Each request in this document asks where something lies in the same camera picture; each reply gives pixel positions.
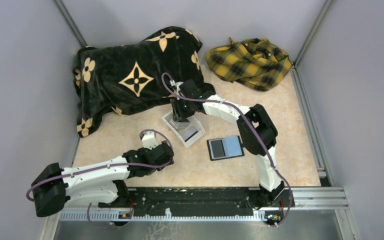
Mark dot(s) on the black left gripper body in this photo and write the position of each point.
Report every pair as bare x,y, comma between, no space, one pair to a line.
143,150

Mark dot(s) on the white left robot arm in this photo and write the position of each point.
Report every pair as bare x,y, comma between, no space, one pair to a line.
103,183

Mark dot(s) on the aluminium frame rail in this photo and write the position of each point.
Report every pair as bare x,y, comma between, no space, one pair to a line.
312,199

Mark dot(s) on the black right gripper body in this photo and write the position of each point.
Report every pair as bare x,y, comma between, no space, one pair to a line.
182,108

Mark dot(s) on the black leather card holder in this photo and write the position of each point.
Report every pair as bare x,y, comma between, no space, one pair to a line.
232,146

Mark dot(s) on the black floral velvet blanket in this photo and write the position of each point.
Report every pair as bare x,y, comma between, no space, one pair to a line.
126,79

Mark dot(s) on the white plastic card tray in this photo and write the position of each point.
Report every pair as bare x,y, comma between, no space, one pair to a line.
189,135

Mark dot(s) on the yellow plaid cloth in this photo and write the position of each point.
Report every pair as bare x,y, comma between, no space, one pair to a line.
255,63

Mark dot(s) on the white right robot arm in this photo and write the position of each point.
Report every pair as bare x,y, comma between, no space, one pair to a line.
256,130

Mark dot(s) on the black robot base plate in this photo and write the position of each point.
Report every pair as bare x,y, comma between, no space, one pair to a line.
201,201

